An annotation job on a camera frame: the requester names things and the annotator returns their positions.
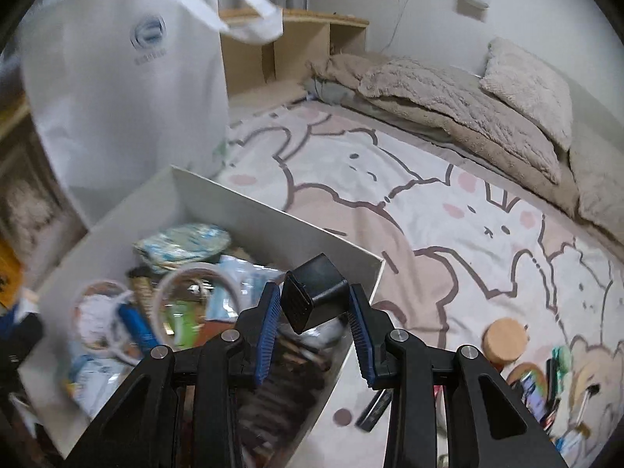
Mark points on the black usb hub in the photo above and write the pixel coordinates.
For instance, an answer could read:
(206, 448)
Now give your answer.
(375, 409)

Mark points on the wide white tape roll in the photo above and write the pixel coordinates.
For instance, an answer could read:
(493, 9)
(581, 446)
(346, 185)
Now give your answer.
(195, 267)

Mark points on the blue patterned round lid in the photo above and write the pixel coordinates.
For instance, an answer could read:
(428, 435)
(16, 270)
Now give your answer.
(183, 246)

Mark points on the paper filled tape roll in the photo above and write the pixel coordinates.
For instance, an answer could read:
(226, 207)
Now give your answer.
(97, 321)

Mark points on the round printed coaster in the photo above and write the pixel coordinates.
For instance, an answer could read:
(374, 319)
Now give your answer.
(529, 380)

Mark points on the white tote bag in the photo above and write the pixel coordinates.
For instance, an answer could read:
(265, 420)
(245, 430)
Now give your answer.
(122, 107)

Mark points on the white cardboard box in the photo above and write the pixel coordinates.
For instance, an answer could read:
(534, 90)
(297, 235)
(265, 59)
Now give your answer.
(229, 214)

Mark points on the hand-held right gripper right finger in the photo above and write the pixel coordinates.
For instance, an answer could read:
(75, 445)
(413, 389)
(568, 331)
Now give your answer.
(360, 341)

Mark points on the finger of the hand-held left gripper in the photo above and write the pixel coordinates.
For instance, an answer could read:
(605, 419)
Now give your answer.
(22, 327)

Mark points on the blue white packet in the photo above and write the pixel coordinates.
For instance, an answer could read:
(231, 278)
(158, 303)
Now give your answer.
(80, 380)

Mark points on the green tape measure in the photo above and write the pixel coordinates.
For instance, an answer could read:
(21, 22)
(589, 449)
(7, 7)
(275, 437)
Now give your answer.
(563, 357)

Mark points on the beige duvet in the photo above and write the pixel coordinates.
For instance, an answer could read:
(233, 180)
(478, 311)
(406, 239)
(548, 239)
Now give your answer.
(351, 70)

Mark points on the black ribbed cube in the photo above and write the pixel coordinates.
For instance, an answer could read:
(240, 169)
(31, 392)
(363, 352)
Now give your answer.
(324, 282)

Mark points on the wooden bedside shelf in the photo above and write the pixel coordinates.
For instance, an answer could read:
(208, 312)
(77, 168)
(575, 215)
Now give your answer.
(292, 53)

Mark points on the round wooden lid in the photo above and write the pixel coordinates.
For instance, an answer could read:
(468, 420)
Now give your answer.
(504, 343)

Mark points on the grey folded sheet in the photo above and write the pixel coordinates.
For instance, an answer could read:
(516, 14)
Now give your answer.
(334, 92)

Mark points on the fluffy beige pillow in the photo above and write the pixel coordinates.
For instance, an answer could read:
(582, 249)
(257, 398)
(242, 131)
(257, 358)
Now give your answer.
(529, 87)

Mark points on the quilted beige pillow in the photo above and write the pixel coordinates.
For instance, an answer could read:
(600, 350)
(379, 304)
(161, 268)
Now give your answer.
(602, 190)
(463, 112)

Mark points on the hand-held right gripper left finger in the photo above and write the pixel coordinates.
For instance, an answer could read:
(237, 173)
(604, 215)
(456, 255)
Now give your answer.
(265, 336)

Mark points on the glossy blue lighter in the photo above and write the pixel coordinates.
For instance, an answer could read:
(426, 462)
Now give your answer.
(139, 326)

